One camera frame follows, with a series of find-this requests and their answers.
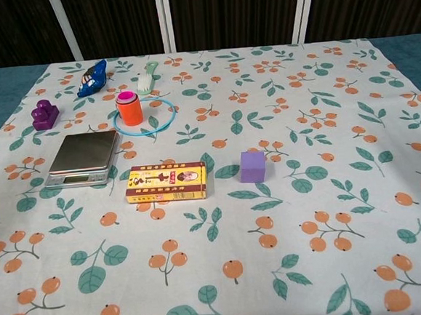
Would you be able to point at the dark folding screen white frames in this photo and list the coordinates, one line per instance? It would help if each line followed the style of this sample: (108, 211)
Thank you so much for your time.
(221, 14)

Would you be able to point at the orange cup with pink top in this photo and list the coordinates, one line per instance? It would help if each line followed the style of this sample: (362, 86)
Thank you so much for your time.
(130, 112)

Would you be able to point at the purple foam cube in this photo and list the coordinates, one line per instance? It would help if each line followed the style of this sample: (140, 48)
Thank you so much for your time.
(252, 168)

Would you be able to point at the floral print tablecloth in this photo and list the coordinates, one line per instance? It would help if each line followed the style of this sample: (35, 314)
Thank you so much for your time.
(238, 235)

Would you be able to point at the green cleaning brush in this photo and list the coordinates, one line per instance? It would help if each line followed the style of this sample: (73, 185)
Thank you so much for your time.
(145, 83)

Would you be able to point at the silver digital kitchen scale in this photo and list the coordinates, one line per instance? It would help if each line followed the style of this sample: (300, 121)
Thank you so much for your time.
(82, 153)

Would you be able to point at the yellow printed box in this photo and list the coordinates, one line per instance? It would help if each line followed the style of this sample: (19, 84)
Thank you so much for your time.
(165, 181)

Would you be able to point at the purple toy brick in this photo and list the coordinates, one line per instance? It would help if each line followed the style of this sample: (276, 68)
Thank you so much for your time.
(45, 117)

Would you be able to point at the blue snack packet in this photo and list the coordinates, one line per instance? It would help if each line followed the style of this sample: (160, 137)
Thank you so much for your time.
(91, 81)

